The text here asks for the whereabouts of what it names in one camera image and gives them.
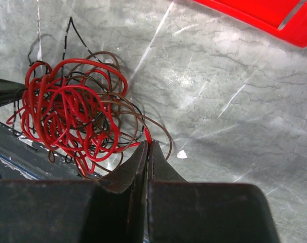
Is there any red three-compartment plastic tray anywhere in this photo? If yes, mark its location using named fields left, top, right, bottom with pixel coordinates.
left=197, top=0, right=307, bottom=48

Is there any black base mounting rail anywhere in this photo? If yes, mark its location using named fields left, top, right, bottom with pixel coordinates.
left=0, top=122, right=82, bottom=180

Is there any black thin cable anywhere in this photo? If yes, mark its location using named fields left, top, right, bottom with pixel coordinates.
left=11, top=16, right=146, bottom=164

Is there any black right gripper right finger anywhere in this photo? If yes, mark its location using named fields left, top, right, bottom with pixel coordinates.
left=147, top=141, right=280, bottom=242

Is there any red cable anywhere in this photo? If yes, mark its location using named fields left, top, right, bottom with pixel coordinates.
left=6, top=58, right=153, bottom=164

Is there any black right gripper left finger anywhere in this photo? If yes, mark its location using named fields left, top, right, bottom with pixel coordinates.
left=0, top=142, right=148, bottom=242

